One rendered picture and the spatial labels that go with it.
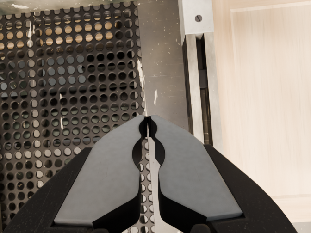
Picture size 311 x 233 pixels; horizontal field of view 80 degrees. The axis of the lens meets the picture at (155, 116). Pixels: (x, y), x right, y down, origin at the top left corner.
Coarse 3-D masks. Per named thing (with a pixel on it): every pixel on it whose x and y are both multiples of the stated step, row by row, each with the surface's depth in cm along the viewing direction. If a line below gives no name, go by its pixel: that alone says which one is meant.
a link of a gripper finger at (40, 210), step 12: (84, 156) 9; (72, 168) 8; (48, 180) 7; (60, 180) 7; (72, 180) 7; (36, 192) 7; (48, 192) 7; (60, 192) 7; (24, 204) 7; (36, 204) 7; (48, 204) 7; (60, 204) 7; (24, 216) 6; (36, 216) 6; (48, 216) 6; (12, 228) 6; (24, 228) 6; (36, 228) 6; (48, 228) 6; (60, 228) 6; (72, 228) 6; (84, 228) 6
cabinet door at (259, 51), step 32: (224, 0) 44; (256, 0) 44; (288, 0) 44; (224, 32) 44; (256, 32) 44; (288, 32) 44; (224, 64) 44; (256, 64) 44; (288, 64) 44; (224, 96) 44; (256, 96) 44; (288, 96) 44; (224, 128) 44; (256, 128) 44; (288, 128) 44; (256, 160) 44; (288, 160) 44; (288, 192) 44
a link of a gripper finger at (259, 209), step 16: (208, 144) 10; (224, 160) 9; (224, 176) 8; (240, 176) 8; (240, 192) 7; (256, 192) 7; (256, 208) 6; (272, 208) 6; (208, 224) 6; (224, 224) 6; (240, 224) 6; (256, 224) 6; (272, 224) 6; (288, 224) 6
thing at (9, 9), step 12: (0, 0) 44; (12, 0) 44; (24, 0) 44; (36, 0) 44; (48, 0) 45; (60, 0) 45; (72, 0) 45; (84, 0) 46; (96, 0) 46; (108, 0) 46; (120, 0) 47; (132, 0) 47; (0, 12) 48; (12, 12) 48
